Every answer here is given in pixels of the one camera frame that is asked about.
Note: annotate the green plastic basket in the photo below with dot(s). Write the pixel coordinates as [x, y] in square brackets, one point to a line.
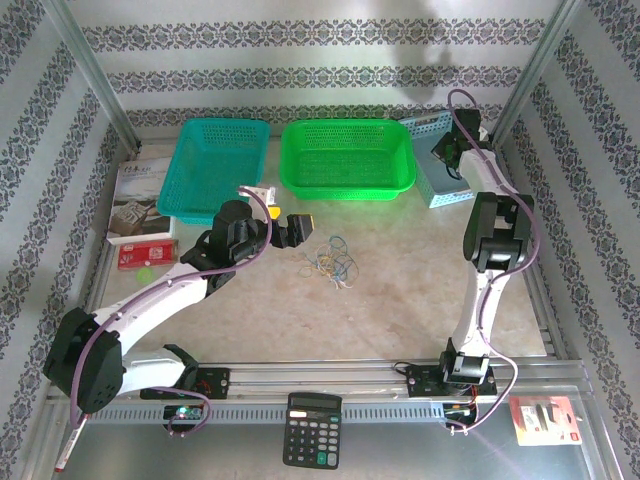
[345, 160]

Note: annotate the red white marker pen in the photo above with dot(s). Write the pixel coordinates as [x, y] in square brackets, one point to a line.
[67, 447]

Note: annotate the red blister pack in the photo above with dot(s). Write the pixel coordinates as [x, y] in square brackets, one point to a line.
[530, 420]

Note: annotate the teal plastic basket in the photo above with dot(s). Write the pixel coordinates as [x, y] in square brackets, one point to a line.
[215, 165]

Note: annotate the aluminium frame post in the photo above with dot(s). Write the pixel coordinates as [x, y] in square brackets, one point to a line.
[535, 70]
[90, 65]

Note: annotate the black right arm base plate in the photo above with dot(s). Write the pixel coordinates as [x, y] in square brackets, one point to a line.
[422, 382]

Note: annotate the black desk calculator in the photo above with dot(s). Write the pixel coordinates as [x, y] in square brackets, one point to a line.
[312, 435]

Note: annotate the aluminium side rail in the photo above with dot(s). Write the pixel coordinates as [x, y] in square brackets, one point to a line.
[98, 290]
[550, 325]

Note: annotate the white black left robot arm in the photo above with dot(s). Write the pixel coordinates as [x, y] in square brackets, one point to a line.
[150, 305]

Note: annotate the aluminium mounting rail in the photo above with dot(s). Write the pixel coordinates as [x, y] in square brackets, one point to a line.
[310, 377]

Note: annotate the small circuit board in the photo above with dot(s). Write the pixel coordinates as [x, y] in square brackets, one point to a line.
[182, 413]
[457, 411]

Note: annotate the red flat box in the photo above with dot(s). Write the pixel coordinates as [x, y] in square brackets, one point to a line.
[150, 254]

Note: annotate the white grey book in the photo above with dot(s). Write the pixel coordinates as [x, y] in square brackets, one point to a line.
[135, 200]

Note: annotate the light blue plastic basket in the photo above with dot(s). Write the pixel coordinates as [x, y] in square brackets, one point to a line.
[422, 150]

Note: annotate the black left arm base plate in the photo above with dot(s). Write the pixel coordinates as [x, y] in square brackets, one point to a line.
[215, 382]

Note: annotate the small green round cap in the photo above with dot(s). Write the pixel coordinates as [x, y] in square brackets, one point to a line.
[145, 275]

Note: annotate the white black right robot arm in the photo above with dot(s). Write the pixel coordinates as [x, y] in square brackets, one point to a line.
[475, 320]

